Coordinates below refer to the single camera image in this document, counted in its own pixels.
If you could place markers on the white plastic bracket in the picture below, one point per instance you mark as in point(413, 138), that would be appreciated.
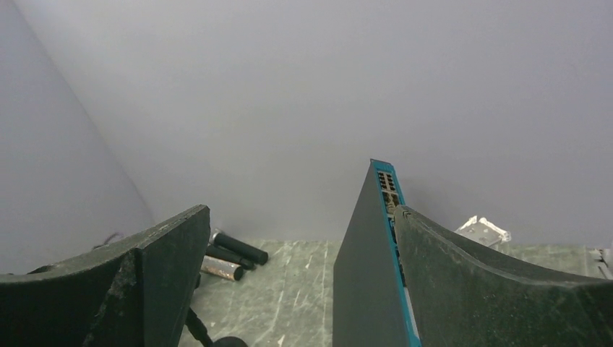
point(483, 231)

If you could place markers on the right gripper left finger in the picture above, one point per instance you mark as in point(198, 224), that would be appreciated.
point(133, 292)

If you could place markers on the black network switch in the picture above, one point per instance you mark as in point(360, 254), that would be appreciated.
point(371, 306)

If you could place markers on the black silver-mesh microphone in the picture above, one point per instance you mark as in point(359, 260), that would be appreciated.
point(223, 240)

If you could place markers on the black foam-head microphone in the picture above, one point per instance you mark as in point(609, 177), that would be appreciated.
point(229, 256)

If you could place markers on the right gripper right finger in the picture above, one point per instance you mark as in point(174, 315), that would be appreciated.
point(466, 294)

